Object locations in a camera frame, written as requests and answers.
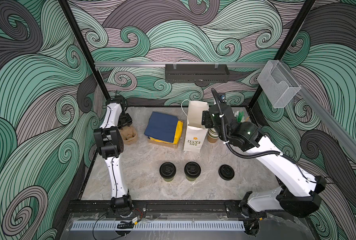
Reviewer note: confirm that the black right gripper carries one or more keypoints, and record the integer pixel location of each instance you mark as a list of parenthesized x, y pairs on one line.
[(209, 117)]

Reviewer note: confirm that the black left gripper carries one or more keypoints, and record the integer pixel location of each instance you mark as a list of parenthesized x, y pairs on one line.
[(128, 122)]

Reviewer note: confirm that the white paper takeout bag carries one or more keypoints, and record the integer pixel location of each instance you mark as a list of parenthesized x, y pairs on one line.
[(195, 132)]

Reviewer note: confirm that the green paper coffee cup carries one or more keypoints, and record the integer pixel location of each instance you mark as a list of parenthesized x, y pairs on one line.
[(191, 179)]

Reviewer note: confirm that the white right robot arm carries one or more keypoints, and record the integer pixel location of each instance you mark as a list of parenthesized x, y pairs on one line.
[(298, 193)]

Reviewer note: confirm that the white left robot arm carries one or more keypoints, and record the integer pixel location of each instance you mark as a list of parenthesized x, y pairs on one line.
[(110, 145)]

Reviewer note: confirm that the brown pulp cup carrier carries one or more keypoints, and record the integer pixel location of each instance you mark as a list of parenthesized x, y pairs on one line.
[(129, 135)]

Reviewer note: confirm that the green wrapped straw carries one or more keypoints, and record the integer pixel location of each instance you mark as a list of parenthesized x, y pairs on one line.
[(241, 117)]

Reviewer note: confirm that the stack of paper cups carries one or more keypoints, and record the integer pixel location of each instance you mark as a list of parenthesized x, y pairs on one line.
[(212, 136)]

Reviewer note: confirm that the navy blue napkin stack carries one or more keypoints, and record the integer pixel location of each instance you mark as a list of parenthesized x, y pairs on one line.
[(162, 127)]

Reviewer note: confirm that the brown cardboard napkin box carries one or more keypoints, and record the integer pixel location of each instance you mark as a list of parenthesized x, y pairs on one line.
[(163, 144)]

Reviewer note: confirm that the stack of black lids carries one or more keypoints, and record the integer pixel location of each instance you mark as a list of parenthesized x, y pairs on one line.
[(226, 172)]

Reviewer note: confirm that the black wall shelf tray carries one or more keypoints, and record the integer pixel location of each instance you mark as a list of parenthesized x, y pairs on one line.
[(196, 73)]

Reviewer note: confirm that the clear acrylic wall holder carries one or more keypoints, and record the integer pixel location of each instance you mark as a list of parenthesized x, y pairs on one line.
[(278, 83)]

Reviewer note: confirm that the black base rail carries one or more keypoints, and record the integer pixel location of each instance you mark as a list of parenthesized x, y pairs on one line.
[(230, 208)]

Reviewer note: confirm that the white slotted cable duct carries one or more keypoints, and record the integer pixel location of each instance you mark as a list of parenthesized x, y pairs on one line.
[(160, 226)]

